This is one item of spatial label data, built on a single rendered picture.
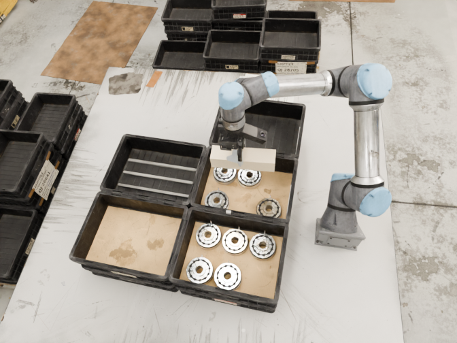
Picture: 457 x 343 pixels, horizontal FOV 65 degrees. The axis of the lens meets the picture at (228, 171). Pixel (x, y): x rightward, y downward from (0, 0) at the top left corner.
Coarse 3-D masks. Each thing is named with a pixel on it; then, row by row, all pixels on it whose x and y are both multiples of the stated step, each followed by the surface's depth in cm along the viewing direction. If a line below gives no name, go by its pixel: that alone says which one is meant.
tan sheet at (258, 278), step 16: (192, 240) 145; (192, 256) 142; (208, 256) 141; (224, 256) 141; (240, 256) 140; (256, 272) 137; (272, 272) 136; (240, 288) 134; (256, 288) 134; (272, 288) 133
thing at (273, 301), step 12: (228, 216) 139; (240, 216) 138; (288, 228) 134; (180, 240) 135; (204, 288) 125; (216, 288) 125; (276, 288) 124; (252, 300) 124; (264, 300) 122; (276, 300) 122
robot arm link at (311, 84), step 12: (324, 72) 129; (336, 72) 128; (288, 84) 123; (300, 84) 124; (312, 84) 126; (324, 84) 127; (336, 84) 127; (276, 96) 124; (288, 96) 126; (324, 96) 131; (336, 96) 132
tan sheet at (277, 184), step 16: (208, 176) 160; (272, 176) 158; (288, 176) 157; (208, 192) 156; (224, 192) 155; (240, 192) 155; (256, 192) 154; (272, 192) 154; (288, 192) 153; (240, 208) 151
